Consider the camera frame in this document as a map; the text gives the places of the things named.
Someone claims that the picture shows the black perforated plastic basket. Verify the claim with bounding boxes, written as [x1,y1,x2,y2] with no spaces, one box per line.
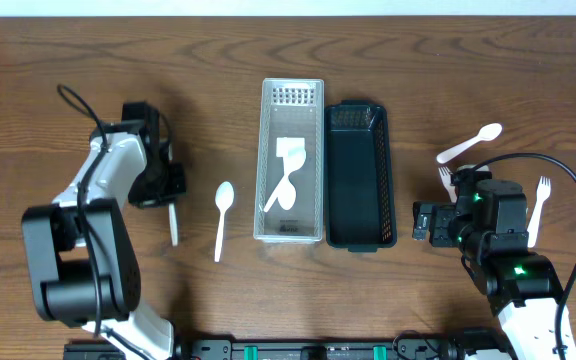
[324,100,397,253]

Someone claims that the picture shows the white plastic spoon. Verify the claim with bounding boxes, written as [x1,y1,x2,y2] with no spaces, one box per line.
[264,145,306,213]
[277,179,296,211]
[214,181,235,263]
[167,144,180,247]
[436,123,503,164]

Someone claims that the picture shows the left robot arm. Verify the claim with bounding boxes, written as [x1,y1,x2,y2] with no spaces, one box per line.
[21,102,186,359]

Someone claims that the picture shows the white plastic fork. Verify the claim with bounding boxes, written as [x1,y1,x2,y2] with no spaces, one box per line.
[438,166,457,203]
[527,176,552,248]

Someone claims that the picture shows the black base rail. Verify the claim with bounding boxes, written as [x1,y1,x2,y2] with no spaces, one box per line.
[62,327,514,360]

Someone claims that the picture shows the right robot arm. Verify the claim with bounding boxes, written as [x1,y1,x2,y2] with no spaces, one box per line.
[412,168,576,359]

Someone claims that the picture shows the clear perforated plastic basket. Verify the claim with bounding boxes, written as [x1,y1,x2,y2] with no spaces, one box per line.
[253,78,324,244]

